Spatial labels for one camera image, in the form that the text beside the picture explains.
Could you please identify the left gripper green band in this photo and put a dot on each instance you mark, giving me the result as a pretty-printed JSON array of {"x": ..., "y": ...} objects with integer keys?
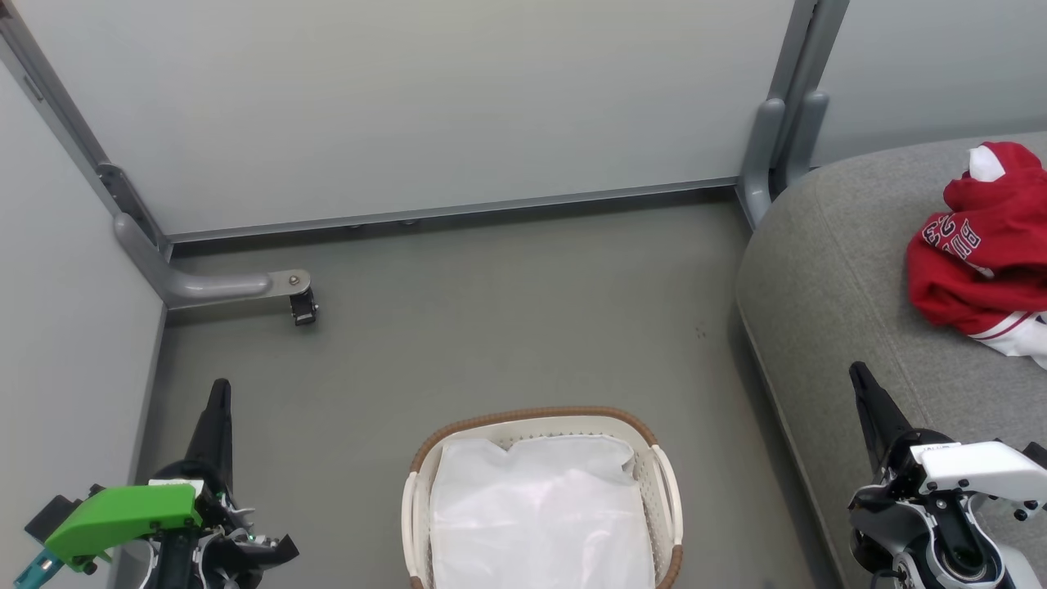
[{"x": 123, "y": 515}]

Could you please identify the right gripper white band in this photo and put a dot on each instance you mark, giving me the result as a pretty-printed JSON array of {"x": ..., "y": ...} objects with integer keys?
[{"x": 981, "y": 470}]

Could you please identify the red garment white striped trim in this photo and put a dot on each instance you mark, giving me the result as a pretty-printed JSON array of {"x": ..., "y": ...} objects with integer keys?
[{"x": 965, "y": 286}]

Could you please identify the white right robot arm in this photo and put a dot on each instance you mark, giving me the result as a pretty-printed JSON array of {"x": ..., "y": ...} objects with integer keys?
[{"x": 949, "y": 548}]

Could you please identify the white laundry basket brown rim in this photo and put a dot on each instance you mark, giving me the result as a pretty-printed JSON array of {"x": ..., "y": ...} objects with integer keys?
[{"x": 667, "y": 491}]

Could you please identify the long grey partition foot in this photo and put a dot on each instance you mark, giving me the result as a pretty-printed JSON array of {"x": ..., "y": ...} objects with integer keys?
[{"x": 204, "y": 286}]

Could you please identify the black caster wheel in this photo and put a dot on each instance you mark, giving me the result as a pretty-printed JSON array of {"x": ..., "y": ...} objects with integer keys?
[{"x": 304, "y": 309}]

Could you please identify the white cloth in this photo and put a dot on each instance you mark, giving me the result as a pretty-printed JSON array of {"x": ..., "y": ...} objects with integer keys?
[{"x": 540, "y": 515}]

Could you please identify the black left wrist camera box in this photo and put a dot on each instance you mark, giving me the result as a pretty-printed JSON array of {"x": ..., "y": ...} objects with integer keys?
[{"x": 53, "y": 511}]

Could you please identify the grey partition base rail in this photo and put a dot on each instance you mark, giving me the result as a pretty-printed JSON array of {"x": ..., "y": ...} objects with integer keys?
[{"x": 450, "y": 211}]

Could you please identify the grey partition post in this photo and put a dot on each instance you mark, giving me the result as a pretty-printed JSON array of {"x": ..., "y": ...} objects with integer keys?
[
  {"x": 806, "y": 49},
  {"x": 57, "y": 106}
]

